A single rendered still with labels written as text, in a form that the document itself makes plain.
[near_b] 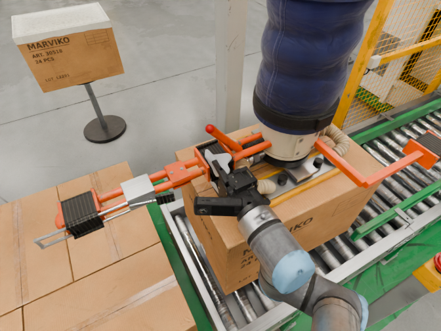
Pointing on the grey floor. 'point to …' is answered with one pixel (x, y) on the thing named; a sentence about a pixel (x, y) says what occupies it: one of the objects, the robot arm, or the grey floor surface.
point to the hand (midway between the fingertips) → (206, 163)
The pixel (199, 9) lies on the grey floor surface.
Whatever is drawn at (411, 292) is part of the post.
